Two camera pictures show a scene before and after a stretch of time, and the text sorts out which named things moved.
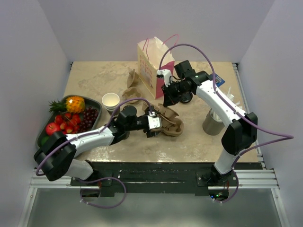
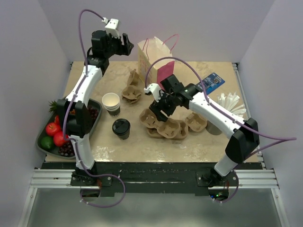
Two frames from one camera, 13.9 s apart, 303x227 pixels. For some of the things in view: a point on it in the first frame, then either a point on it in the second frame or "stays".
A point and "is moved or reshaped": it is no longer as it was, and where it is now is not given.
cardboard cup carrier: x=132 y=92 stays
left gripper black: x=150 y=134 → x=123 y=49
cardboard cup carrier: x=171 y=125 is moved or reshaped
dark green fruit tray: x=89 y=101 stays
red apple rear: x=51 y=127 stays
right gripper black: x=168 y=100 → x=156 y=107
